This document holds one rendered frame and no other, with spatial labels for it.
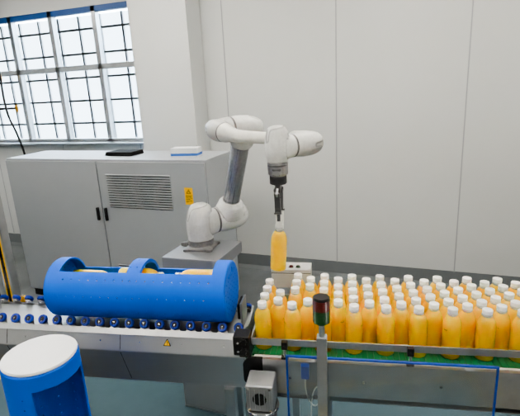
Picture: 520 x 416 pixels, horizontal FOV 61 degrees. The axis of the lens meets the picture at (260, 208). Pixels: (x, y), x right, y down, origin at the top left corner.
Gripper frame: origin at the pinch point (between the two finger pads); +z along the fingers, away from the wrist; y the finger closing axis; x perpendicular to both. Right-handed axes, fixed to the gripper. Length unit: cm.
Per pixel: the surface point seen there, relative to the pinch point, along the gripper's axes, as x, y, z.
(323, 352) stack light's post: 20, 43, 38
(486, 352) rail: 82, 26, 45
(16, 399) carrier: -91, 68, 48
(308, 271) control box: 10.7, -18.6, 33.2
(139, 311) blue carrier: -63, 19, 38
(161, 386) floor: -97, -61, 142
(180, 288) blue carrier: -43, 18, 26
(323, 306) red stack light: 21, 44, 18
